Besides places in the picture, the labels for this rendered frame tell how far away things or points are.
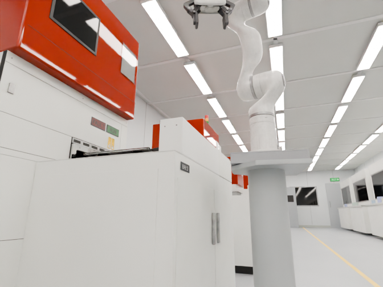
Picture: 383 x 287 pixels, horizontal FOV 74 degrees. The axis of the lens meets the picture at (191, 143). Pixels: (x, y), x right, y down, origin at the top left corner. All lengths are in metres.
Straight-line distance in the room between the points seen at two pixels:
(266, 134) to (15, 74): 1.06
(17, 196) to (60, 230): 0.22
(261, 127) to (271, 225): 0.42
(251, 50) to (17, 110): 1.05
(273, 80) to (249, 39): 0.24
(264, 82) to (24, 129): 1.05
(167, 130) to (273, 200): 0.51
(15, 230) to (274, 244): 0.98
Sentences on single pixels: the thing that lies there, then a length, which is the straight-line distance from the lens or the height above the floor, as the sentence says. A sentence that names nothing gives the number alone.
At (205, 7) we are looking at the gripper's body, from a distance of 0.92.
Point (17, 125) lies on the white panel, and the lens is 1.19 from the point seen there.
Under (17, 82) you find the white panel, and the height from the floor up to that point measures 1.11.
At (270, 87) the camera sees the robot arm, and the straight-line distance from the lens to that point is 1.24.
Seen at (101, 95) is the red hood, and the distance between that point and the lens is 1.50.
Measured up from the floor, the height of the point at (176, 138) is 0.88.
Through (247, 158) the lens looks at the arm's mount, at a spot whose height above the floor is 0.84.
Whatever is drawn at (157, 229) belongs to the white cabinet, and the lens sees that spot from 0.84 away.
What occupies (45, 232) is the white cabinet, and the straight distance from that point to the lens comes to 1.13.
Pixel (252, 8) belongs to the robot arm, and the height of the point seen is 1.56.
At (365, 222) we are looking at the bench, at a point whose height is 0.39.
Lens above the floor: 0.61
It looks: 16 degrees up
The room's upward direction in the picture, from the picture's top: straight up
